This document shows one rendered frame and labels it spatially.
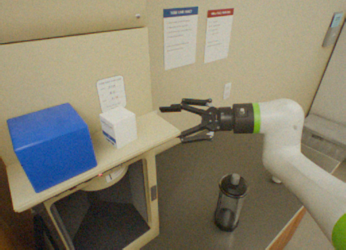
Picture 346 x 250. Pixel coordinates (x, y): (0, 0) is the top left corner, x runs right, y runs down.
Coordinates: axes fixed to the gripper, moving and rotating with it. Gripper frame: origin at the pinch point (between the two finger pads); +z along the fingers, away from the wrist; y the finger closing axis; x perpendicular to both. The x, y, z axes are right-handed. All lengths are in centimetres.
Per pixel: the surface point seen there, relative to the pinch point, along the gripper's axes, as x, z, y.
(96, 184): -8.6, 16.1, 21.5
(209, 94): 62, -11, -43
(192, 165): 56, -2, 4
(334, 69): 184, -153, -135
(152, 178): 3.8, 4.7, 18.0
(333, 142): 203, -143, -51
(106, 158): -26.4, 4.5, 18.2
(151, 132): -20.3, -1.7, 11.1
